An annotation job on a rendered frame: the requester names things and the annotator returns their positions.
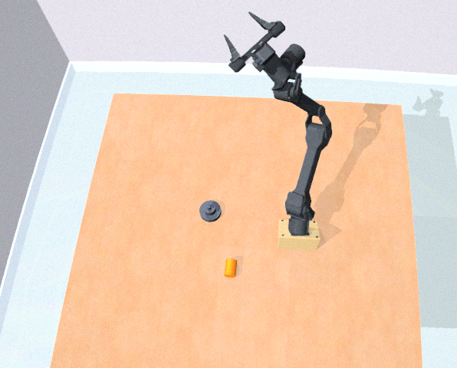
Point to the orange knob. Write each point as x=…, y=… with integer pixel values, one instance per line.
x=230, y=267

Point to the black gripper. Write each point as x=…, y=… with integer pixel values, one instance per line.
x=274, y=30

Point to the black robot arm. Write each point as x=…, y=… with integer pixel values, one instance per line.
x=298, y=202

